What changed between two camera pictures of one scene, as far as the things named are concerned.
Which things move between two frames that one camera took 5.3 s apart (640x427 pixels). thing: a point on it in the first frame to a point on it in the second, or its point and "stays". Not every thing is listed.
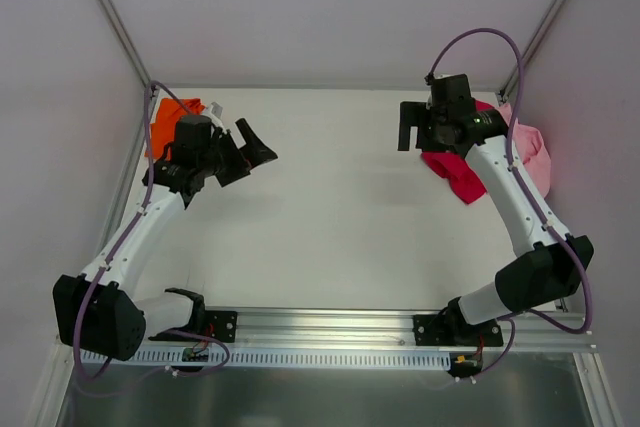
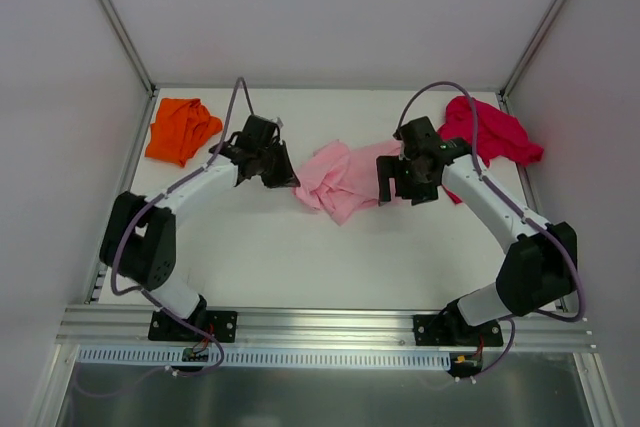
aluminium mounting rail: (363, 330) stays
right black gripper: (420, 125) to (405, 181)
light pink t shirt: (531, 148) to (340, 179)
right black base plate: (454, 330) stays
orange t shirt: (163, 131) stays
